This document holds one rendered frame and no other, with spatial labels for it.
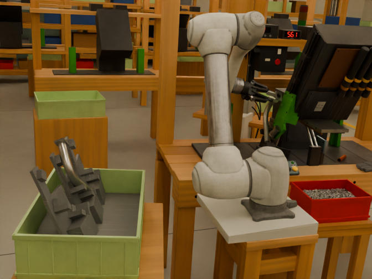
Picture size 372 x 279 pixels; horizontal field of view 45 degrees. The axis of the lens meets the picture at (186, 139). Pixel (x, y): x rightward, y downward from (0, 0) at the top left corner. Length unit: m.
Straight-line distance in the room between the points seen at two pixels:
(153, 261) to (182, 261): 0.65
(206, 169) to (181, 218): 0.55
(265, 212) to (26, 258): 0.92
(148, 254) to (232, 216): 0.38
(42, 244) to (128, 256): 0.29
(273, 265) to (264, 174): 0.38
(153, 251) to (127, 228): 0.14
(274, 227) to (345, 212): 0.47
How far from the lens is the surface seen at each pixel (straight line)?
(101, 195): 1.98
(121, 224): 1.84
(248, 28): 1.86
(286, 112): 2.48
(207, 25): 1.83
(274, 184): 1.80
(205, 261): 3.20
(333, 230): 2.14
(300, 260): 1.94
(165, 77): 2.60
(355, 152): 2.89
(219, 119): 1.77
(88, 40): 9.17
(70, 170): 1.71
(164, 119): 2.66
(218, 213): 1.88
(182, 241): 2.30
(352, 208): 2.18
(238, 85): 2.42
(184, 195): 2.17
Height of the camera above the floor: 1.73
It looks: 18 degrees down
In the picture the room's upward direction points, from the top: 4 degrees clockwise
